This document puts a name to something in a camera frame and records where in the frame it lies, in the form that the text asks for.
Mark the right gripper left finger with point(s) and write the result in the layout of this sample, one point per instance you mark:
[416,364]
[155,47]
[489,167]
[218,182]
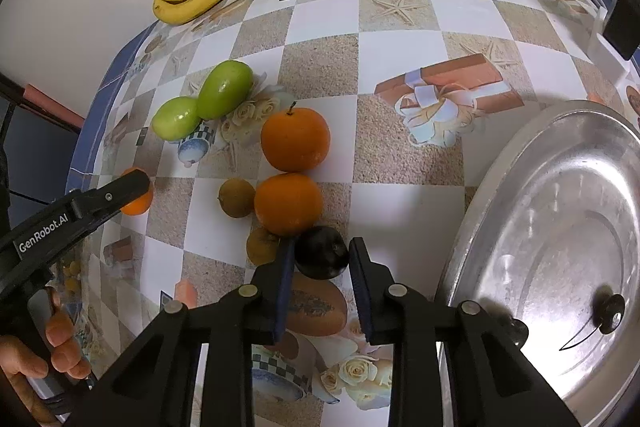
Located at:
[152,383]

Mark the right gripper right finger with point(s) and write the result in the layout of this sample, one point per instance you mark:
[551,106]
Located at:
[491,381]

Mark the small orange tangerine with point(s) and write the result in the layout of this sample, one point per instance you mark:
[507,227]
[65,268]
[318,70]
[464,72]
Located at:
[141,204]

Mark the brown kiwi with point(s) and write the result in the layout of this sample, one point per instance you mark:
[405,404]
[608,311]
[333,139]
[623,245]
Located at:
[236,198]
[262,247]

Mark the large orange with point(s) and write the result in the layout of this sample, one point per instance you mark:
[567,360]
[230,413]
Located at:
[297,139]
[288,203]

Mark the dark purple plum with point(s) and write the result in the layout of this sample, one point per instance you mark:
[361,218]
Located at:
[611,313]

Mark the large silver metal bowl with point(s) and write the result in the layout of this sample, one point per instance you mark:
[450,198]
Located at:
[551,232]

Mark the smaller green mango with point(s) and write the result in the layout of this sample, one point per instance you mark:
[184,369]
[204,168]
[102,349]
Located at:
[176,119]

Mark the large green mango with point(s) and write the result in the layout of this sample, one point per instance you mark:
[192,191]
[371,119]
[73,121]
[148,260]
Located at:
[224,89]

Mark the patterned checkered tablecloth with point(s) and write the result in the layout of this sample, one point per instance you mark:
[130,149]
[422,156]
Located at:
[420,96]

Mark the black power adapter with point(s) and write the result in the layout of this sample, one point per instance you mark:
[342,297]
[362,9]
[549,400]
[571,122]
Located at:
[622,27]

